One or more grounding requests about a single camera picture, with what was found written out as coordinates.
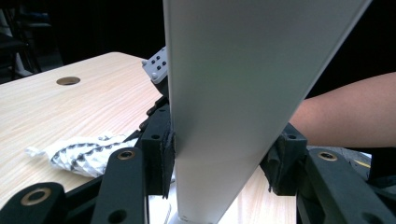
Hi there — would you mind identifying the black folding chair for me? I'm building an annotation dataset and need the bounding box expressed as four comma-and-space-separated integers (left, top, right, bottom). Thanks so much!
0, 31, 43, 80

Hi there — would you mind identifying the white cloth with grey pattern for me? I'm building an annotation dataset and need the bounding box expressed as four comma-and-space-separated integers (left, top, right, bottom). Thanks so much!
24, 132, 146, 179

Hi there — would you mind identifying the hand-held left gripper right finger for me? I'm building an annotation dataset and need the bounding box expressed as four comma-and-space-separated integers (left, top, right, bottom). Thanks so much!
260, 121, 309, 198

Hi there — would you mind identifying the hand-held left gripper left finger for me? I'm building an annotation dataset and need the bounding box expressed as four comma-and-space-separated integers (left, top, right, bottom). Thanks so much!
140, 104, 177, 200

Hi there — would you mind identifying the round table cable grommet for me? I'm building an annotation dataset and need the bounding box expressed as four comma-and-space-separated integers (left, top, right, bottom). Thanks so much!
55, 76, 81, 87

